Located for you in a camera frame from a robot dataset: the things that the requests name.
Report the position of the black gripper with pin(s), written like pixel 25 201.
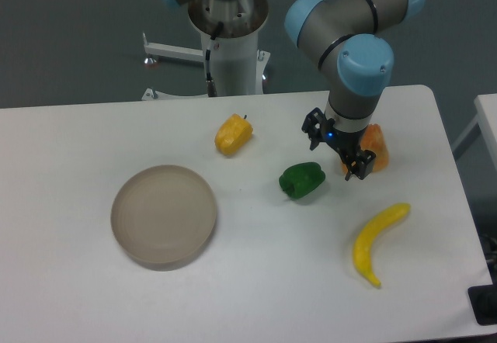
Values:
pixel 358 162

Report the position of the green bell pepper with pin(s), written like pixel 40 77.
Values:
pixel 299 180

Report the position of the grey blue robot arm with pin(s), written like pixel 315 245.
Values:
pixel 339 38

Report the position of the yellow bell pepper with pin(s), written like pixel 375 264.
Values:
pixel 234 133

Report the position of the yellow banana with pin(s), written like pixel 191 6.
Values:
pixel 366 238

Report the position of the white side table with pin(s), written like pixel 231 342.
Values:
pixel 483 123

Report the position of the beige round plate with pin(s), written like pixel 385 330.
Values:
pixel 163 217

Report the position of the black device at edge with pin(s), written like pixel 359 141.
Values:
pixel 483 304

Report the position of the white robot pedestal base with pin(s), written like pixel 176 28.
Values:
pixel 229 35

